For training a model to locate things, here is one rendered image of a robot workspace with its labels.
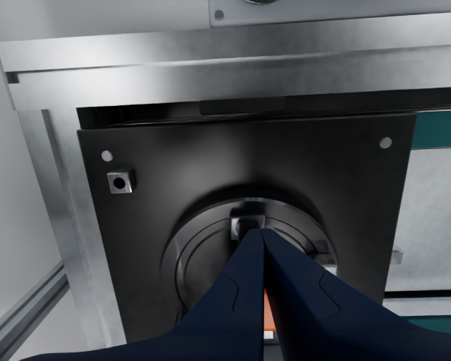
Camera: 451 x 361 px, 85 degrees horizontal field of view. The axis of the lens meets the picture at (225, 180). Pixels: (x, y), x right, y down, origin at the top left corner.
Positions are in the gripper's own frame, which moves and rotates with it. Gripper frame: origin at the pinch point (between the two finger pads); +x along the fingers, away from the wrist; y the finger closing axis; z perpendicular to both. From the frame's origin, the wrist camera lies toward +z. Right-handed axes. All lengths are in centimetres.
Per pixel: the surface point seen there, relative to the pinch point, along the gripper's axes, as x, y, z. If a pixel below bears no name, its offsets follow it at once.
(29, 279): 23.2, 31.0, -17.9
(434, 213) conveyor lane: 17.9, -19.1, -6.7
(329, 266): 9.0, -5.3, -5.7
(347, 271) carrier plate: 12.5, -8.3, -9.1
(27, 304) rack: 11.8, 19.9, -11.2
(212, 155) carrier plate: 12.5, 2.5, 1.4
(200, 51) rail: 13.5, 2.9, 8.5
